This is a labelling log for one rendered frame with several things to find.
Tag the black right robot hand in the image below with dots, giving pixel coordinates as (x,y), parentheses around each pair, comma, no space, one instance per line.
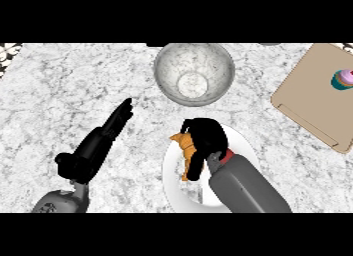
(209,138)

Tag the orange croissant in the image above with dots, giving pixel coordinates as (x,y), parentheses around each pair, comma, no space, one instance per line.
(185,146)

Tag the tan cutting board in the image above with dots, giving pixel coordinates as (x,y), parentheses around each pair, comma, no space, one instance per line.
(319,100)

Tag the dark object at edge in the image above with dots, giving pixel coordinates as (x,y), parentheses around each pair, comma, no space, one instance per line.
(157,44)

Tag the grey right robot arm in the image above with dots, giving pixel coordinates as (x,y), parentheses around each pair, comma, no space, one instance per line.
(246,186)

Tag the grey marbled bowl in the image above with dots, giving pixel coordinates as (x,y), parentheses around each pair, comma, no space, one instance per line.
(194,74)

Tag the grey object at edge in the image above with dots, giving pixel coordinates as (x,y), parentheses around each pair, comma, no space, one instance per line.
(269,43)

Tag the pink frosted cupcake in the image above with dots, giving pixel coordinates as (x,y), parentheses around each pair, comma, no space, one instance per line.
(345,79)

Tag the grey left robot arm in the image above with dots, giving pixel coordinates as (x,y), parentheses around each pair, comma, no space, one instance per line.
(63,200)

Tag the white plate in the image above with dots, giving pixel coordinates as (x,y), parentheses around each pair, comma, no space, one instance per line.
(184,193)

